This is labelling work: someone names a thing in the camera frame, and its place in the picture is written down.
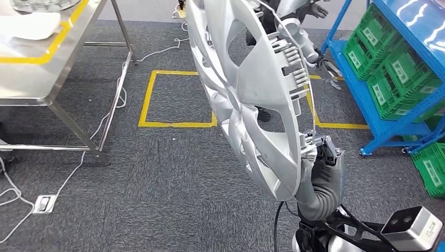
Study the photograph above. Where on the humanoid robot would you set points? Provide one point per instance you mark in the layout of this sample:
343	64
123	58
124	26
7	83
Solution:
306	41

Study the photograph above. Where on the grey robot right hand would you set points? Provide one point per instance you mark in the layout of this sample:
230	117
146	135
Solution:
326	188

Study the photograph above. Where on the stainless steel workbench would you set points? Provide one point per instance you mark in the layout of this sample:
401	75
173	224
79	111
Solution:
27	83

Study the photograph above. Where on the yellow tape on workbench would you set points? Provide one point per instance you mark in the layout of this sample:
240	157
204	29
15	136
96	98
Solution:
21	60

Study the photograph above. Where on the white plastic cover part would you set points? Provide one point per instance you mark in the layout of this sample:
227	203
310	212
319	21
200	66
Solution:
27	26

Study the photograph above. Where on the green plastic crate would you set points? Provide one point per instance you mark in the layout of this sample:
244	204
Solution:
417	69
379	21
434	188
393	104
368	66

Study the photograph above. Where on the blue metal shelf rack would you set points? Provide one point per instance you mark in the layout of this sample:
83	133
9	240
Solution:
361	114

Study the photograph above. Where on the silver plastic wheel cover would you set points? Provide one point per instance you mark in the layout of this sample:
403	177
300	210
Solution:
257	80
41	5

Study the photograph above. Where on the silver floor outlet box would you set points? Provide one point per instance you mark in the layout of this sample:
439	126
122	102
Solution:
44	204

